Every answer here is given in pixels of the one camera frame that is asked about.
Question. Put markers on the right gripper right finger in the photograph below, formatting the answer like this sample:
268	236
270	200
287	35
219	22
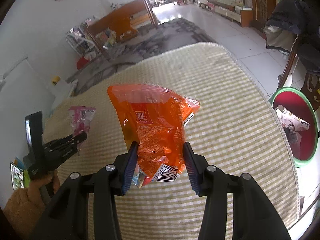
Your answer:
254	216

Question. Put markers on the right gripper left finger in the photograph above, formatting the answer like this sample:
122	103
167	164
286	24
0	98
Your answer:
66	215

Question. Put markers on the pink foil wrapper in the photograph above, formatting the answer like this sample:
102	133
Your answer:
81	118

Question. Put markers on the white pink snack bag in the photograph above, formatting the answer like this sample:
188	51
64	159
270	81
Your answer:
291	121

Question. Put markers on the orange snack bag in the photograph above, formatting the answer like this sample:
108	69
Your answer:
155	118

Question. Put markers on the brown fuzzy sleeve forearm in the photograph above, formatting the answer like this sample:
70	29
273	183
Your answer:
23	210

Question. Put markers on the red green trash basin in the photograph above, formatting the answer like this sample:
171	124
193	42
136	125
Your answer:
303	144

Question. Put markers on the left hand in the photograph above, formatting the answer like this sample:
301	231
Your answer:
37	186

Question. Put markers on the white jug yellow cap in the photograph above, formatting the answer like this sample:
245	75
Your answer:
61	89

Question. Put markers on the red bag on floor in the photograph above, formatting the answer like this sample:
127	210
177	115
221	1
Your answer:
81	63

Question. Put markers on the patterned grey rug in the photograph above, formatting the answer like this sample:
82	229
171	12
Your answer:
149	42

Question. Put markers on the white magazine rack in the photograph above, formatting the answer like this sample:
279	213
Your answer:
81	43

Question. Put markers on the wooden chair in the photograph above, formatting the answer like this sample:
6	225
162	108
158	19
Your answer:
296	75

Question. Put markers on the wooden bench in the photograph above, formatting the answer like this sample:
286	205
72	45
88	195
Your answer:
123	21

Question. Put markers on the dark blue jacket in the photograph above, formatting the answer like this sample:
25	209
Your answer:
292	18

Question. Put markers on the low tv cabinet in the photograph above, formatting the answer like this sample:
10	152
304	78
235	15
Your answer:
230	10

